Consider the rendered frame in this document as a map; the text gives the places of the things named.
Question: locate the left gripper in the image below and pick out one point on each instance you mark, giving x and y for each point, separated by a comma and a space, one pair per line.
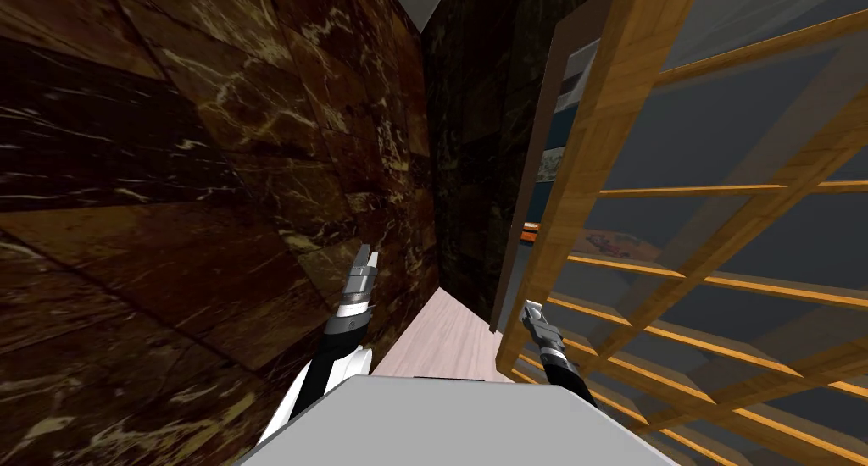
359, 281

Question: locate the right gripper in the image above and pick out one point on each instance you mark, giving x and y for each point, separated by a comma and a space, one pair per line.
544, 330

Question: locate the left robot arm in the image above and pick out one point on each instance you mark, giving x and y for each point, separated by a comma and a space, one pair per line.
333, 357

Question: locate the wooden door with glass panes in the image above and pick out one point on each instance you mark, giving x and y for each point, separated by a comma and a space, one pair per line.
590, 147

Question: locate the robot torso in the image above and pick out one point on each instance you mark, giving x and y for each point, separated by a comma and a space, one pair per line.
447, 425

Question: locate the pale picture on wall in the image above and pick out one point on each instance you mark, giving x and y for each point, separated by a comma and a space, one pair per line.
549, 165

